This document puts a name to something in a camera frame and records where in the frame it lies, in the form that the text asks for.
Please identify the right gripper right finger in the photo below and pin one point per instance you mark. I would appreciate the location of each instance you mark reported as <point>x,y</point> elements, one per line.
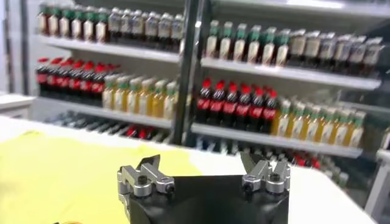
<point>274,181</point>

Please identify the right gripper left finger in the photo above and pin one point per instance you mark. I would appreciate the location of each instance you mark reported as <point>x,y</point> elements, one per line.
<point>143,182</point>

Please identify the light green t-shirt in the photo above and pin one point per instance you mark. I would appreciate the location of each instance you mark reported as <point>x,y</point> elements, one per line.
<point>61,176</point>

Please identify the red-cap cola bottle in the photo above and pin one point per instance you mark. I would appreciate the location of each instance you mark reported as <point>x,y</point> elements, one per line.
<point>143,133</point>
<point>269,114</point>
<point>42,77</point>
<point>315,163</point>
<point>63,81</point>
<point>300,159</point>
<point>230,107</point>
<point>86,86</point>
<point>131,131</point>
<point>75,83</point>
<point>97,87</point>
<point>242,110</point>
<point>217,106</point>
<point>203,103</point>
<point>52,79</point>
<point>256,112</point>

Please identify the yellow tea bottle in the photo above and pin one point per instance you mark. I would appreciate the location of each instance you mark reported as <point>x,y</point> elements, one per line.
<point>120,97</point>
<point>283,121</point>
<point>108,95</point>
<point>158,103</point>
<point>312,128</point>
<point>170,105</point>
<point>341,132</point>
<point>133,100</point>
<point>146,101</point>
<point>356,134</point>
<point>298,124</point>
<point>327,129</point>

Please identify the glass display cabinet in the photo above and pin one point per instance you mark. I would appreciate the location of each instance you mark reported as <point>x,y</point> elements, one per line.
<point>320,94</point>
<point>186,91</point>

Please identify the green-cap brown tea bottle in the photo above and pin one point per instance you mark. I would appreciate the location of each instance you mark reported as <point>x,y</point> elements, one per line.
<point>64,25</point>
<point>43,22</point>
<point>101,30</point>
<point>239,45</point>
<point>76,27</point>
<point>88,29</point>
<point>212,42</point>
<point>225,44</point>
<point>54,24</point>
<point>253,48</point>
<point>282,51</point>
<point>268,49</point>

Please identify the white-cap cream-label bottle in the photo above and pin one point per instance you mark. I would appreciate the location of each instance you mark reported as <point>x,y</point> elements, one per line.
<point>297,45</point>
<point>312,47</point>

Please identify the white-cap blue-label bottle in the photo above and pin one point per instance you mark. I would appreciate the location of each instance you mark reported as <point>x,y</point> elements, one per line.
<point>326,49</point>
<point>177,32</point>
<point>126,25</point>
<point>164,30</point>
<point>151,29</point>
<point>342,51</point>
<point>372,54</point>
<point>114,24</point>
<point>137,26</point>
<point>357,53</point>

